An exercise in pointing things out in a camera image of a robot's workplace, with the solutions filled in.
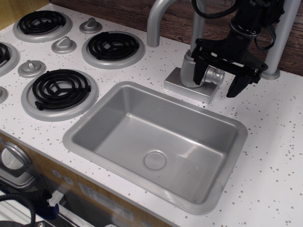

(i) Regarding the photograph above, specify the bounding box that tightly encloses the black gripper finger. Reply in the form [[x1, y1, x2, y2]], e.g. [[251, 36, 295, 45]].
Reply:
[[193, 55, 209, 85], [226, 75, 253, 98]]

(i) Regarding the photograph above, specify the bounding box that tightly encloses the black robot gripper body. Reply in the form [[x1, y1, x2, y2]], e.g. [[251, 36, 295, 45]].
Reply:
[[191, 26, 268, 79]]

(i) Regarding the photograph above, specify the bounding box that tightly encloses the silver faucet lever handle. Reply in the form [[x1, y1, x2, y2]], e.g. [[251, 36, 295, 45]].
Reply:
[[204, 66, 225, 86]]

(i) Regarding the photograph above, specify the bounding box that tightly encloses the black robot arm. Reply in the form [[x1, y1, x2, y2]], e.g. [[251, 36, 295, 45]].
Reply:
[[191, 0, 285, 98]]

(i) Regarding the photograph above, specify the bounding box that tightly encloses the silver curved toy faucet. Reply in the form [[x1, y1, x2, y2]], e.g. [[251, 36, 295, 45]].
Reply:
[[147, 0, 219, 104]]

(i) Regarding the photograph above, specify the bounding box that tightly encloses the grey support pole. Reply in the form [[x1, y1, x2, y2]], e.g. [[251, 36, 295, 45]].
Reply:
[[261, 0, 301, 80]]

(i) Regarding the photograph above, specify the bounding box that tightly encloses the grey plastic sink basin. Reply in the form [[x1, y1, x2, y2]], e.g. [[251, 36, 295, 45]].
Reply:
[[63, 81, 248, 215]]

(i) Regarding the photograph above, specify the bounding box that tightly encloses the back right stove burner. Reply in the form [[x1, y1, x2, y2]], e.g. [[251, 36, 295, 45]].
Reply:
[[81, 31, 145, 70]]

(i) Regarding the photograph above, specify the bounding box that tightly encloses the top grey stove knob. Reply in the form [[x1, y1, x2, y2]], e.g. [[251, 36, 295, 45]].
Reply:
[[79, 17, 102, 34]]

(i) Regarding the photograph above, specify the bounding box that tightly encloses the grey stove knob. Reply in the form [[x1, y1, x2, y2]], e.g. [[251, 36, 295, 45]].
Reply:
[[79, 17, 102, 34], [51, 36, 77, 54], [18, 60, 46, 78]]

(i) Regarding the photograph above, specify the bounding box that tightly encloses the middle grey stove knob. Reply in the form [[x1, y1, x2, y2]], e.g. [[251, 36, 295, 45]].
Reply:
[[51, 36, 77, 54]]

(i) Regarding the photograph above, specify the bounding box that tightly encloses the front right stove burner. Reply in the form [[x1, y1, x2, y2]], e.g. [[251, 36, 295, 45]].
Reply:
[[21, 69, 98, 122]]

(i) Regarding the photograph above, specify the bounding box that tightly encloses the back left stove burner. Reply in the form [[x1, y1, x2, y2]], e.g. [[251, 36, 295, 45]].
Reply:
[[13, 10, 72, 43]]

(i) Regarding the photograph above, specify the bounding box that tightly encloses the lower grey stove knob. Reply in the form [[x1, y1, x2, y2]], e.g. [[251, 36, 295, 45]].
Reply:
[[18, 60, 46, 78]]

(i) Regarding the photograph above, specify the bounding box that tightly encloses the left edge stove burner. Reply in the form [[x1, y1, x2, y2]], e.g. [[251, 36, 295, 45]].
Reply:
[[0, 42, 19, 77]]

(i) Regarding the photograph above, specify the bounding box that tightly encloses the left edge grey knob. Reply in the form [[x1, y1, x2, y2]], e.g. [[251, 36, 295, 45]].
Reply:
[[0, 87, 8, 104]]

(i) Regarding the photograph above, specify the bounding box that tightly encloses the silver oven dial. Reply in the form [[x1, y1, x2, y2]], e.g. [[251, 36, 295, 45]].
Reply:
[[0, 142, 31, 170]]

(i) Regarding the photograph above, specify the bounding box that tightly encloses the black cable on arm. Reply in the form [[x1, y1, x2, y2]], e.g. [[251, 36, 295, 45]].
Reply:
[[190, 0, 240, 19]]

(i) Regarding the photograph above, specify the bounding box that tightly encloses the black cable lower left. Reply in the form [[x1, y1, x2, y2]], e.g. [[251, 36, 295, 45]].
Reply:
[[0, 190, 53, 227]]

